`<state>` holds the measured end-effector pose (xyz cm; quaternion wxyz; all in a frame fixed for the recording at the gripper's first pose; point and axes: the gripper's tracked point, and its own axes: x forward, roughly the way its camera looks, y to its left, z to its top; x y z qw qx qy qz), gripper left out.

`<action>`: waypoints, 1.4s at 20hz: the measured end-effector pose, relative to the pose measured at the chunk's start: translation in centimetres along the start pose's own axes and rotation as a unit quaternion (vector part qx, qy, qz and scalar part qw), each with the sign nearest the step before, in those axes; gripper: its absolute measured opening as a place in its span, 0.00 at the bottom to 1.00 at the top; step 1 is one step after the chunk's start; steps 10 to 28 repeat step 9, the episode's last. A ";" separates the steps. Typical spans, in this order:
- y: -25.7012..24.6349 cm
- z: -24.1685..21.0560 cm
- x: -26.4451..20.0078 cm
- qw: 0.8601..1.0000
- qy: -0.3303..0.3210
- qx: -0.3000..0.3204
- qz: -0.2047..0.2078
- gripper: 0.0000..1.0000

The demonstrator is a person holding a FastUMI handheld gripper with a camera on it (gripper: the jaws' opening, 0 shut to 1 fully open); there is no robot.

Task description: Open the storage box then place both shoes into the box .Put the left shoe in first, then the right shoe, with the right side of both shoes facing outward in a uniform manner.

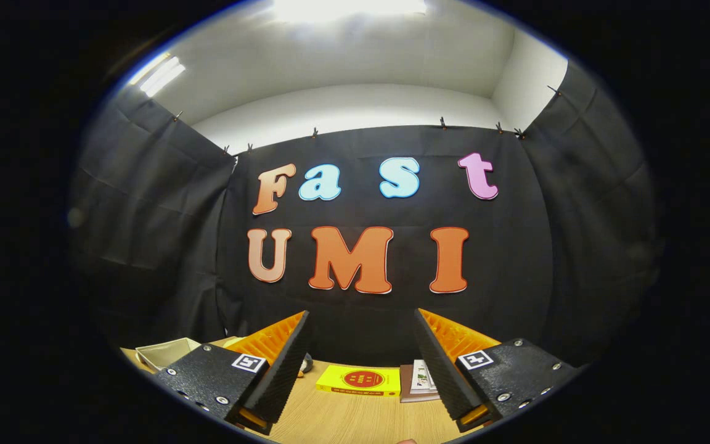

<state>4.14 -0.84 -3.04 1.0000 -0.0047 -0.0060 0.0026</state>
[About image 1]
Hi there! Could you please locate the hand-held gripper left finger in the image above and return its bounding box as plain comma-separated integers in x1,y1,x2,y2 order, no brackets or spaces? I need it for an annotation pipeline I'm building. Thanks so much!
155,310,311,436

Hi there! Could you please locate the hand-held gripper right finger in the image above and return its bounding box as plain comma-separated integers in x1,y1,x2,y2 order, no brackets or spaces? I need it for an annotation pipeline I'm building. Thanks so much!
414,308,581,434

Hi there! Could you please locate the beige fabric storage box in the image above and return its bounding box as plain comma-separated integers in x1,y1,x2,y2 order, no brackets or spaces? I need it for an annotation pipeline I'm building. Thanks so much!
135,337,202,372

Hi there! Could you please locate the white illustrated cover book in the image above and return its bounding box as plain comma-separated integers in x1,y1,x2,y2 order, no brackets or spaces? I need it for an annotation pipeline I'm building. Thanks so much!
410,359,438,394

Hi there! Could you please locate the yellow book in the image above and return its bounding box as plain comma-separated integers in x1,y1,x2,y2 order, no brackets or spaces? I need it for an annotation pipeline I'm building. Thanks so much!
316,364,402,398

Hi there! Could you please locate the black backdrop cloth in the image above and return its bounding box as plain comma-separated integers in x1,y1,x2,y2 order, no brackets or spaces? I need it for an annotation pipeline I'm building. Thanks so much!
68,59,664,371

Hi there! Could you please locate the fluorescent tube light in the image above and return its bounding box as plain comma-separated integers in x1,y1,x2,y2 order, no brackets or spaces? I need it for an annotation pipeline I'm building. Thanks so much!
126,51,187,99

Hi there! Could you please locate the ceiling light panel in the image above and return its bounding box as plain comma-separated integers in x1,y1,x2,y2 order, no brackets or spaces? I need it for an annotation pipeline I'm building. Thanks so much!
272,0,430,24

